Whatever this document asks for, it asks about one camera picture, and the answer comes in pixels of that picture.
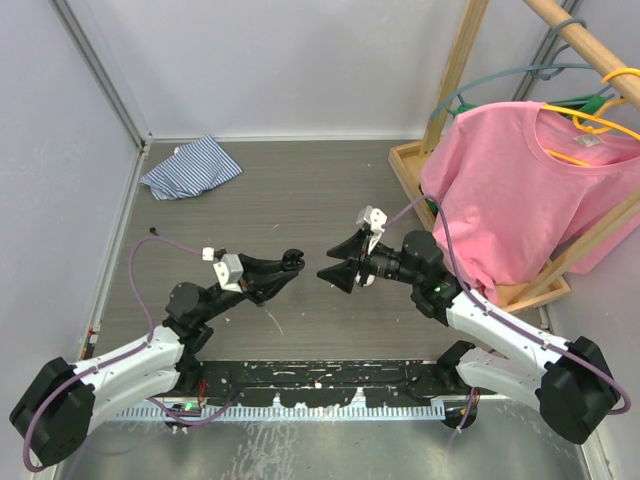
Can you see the green garment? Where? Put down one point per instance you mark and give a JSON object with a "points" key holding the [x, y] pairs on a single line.
{"points": [[432, 207]]}

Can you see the green hanger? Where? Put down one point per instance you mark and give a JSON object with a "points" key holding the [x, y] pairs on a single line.
{"points": [[588, 104]]}

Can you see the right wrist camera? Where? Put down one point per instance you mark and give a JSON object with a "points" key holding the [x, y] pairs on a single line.
{"points": [[371, 222]]}

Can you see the wooden clothes rack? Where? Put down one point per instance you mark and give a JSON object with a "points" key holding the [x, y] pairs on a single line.
{"points": [[579, 254]]}

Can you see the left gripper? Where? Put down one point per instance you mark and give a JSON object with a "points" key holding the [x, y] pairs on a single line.
{"points": [[261, 279]]}

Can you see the black round charging case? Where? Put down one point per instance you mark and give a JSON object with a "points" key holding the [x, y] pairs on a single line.
{"points": [[293, 260]]}

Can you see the aluminium frame post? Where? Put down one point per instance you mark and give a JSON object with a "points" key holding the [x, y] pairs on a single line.
{"points": [[98, 70]]}

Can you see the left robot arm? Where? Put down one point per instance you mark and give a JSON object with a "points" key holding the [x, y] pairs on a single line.
{"points": [[66, 402]]}

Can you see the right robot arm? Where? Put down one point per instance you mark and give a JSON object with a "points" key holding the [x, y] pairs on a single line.
{"points": [[568, 383]]}

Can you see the blue striped cloth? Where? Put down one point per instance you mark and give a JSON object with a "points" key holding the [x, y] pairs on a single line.
{"points": [[191, 170]]}

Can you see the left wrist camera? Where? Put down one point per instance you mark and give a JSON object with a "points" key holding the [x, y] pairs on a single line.
{"points": [[229, 273]]}

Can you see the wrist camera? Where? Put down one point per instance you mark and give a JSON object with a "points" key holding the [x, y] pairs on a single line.
{"points": [[371, 222], [229, 273]]}

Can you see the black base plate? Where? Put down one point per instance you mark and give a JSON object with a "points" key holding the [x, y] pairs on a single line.
{"points": [[314, 384]]}

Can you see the pink t-shirt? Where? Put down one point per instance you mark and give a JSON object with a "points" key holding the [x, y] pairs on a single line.
{"points": [[508, 204]]}

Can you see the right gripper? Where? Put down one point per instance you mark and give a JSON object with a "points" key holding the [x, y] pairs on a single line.
{"points": [[352, 250]]}

